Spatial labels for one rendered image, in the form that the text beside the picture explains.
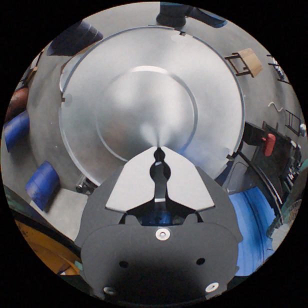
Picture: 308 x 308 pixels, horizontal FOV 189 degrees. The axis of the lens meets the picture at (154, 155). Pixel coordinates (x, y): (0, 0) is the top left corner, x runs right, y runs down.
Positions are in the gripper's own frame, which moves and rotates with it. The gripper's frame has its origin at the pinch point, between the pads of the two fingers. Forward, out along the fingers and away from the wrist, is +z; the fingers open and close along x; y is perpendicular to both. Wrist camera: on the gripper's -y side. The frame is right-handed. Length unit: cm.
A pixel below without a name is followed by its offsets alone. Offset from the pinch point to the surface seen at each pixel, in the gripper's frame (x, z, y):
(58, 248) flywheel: -33.0, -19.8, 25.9
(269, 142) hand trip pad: 30.9, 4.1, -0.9
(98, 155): -9.0, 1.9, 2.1
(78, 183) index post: -17.3, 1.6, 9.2
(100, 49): -7.8, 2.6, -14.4
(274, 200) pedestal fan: 85, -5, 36
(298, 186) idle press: 131, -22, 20
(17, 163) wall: -330, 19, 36
